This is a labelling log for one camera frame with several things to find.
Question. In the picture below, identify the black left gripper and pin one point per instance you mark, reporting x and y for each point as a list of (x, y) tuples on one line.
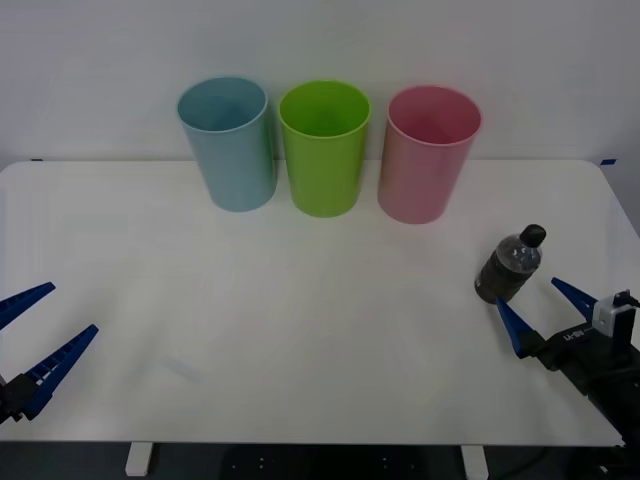
[(2, 400)]

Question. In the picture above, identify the pink plastic bin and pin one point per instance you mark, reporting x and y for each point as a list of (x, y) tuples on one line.
[(417, 180)]

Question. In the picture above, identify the dark bottle with black cap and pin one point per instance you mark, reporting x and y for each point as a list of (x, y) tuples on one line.
[(507, 272)]

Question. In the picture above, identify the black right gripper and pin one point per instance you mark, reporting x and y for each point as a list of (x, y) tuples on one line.
[(575, 350)]

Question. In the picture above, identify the green plastic bin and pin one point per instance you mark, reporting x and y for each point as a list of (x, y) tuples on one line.
[(322, 175)]

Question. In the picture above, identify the white table leg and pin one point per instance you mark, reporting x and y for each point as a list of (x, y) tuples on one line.
[(137, 460), (474, 462)]

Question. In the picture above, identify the pale blue plastic bin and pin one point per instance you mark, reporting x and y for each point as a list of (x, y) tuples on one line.
[(235, 165)]

